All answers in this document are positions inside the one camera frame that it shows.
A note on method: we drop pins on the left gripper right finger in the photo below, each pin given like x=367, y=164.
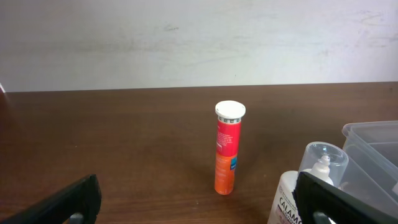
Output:
x=320, y=202

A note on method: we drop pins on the orange tablet tube white cap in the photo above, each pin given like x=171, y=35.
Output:
x=229, y=118

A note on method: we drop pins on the clear plastic container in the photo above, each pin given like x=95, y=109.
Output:
x=371, y=174

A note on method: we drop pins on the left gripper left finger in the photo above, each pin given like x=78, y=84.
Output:
x=81, y=197

